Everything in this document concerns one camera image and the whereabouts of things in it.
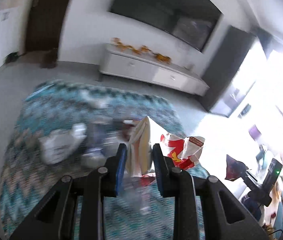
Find dark red snack wrapper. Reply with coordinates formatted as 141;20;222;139
225;154;248;181

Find white paper bag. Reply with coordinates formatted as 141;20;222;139
126;116;167;177

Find white crumpled trash piece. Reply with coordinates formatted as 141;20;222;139
39;123;87;165

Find black device green light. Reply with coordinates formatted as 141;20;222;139
261;158;282;194

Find red white snack wrapper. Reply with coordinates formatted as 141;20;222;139
160;133;205;170

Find teal zigzag woven rug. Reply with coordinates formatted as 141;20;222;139
0;79;211;240

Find dark grey tall cabinet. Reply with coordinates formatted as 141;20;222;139
199;27;256;116

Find dark shoes by door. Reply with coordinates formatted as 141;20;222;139
41;48;58;69

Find black shoes near cabinet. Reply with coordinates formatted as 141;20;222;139
4;52;19;64

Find white low TV cabinet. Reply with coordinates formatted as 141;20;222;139
99;44;209;96

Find dark brown entry door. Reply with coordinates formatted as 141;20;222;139
25;0;69;52

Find golden dragon ornament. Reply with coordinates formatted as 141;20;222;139
112;37;172;64

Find wall-mounted black television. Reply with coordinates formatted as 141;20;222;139
110;0;222;51

